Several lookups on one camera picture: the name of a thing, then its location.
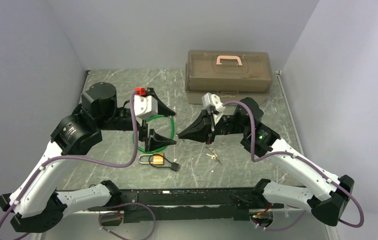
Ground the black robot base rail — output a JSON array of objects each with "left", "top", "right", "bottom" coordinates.
[{"left": 89, "top": 187, "right": 283, "bottom": 223}]

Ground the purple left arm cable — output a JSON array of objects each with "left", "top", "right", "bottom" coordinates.
[{"left": 0, "top": 93, "right": 157, "bottom": 240}]

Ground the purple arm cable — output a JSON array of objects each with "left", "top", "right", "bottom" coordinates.
[
  {"left": 0, "top": 93, "right": 157, "bottom": 240},
  {"left": 223, "top": 100, "right": 365, "bottom": 232}
]

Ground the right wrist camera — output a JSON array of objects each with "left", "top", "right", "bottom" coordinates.
[{"left": 202, "top": 92, "right": 225, "bottom": 125}]

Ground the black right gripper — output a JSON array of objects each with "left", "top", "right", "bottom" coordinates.
[{"left": 178, "top": 109, "right": 249, "bottom": 145}]

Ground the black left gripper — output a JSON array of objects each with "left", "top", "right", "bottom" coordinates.
[{"left": 97, "top": 97, "right": 177, "bottom": 150}]

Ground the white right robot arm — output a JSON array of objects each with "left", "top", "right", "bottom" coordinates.
[{"left": 178, "top": 93, "right": 355, "bottom": 227}]

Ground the brass padlock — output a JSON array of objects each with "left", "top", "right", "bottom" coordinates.
[{"left": 138, "top": 152, "right": 165, "bottom": 166}]

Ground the green cable lock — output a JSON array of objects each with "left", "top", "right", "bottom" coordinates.
[{"left": 137, "top": 114, "right": 175, "bottom": 154}]

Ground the black cable padlock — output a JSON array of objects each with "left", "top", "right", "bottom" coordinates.
[{"left": 148, "top": 153, "right": 179, "bottom": 172}]

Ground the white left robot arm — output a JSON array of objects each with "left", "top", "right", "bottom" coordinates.
[{"left": 0, "top": 82, "right": 175, "bottom": 234}]

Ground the silver key bunch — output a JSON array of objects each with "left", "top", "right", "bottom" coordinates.
[{"left": 207, "top": 147, "right": 222, "bottom": 165}]

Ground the brown plastic toolbox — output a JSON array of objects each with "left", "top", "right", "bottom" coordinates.
[{"left": 185, "top": 50, "right": 274, "bottom": 105}]

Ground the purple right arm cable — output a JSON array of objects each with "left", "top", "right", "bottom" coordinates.
[{"left": 223, "top": 100, "right": 365, "bottom": 232}]

